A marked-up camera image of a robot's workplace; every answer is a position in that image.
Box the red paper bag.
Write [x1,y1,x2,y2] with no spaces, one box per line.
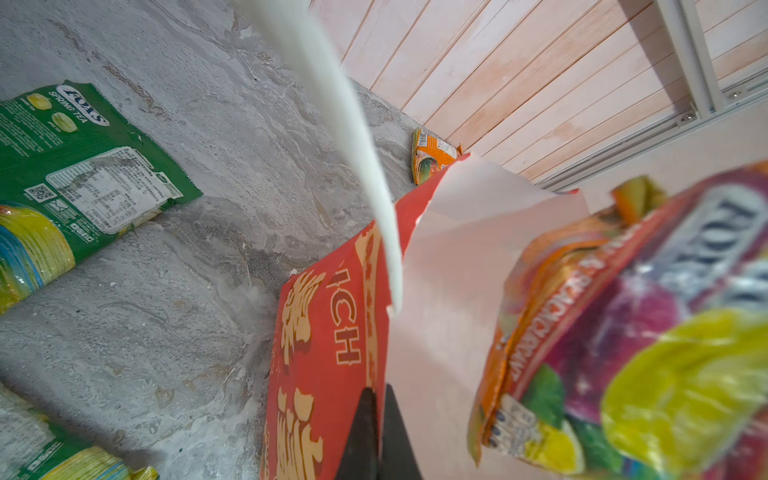
[233,0,768,480]

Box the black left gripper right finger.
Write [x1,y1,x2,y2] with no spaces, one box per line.
[379,384,423,480]

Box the green candy bag near front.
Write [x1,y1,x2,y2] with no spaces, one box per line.
[1,386,159,480]

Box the orange Fox's fruits candy bag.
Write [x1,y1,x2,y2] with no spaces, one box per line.
[467,162,767,479]

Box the aluminium frame rail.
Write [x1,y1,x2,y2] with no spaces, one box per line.
[521,1,767,191]

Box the green candy bag far left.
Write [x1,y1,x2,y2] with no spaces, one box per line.
[1,81,202,312]

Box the green candy bag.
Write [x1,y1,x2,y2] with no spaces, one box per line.
[1,81,202,312]
[1,386,159,480]

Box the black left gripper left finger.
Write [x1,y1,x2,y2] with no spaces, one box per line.
[335,387,379,480]

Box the orange candy bag by wall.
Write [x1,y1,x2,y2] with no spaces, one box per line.
[411,128,463,185]

